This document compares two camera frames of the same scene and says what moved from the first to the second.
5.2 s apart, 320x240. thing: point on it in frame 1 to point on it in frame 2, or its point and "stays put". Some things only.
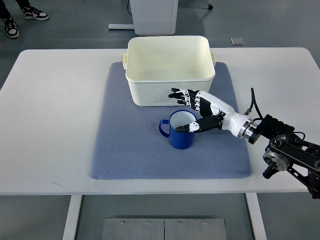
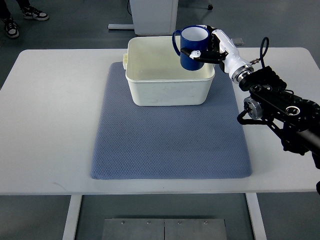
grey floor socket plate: x=237 y=41 stays put
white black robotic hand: x=218 y=115 to x=222 y=50
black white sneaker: x=31 y=13 stays put
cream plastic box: x=155 y=64 stays put
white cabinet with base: x=151 y=17 stays put
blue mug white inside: x=181 y=140 to x=194 y=37
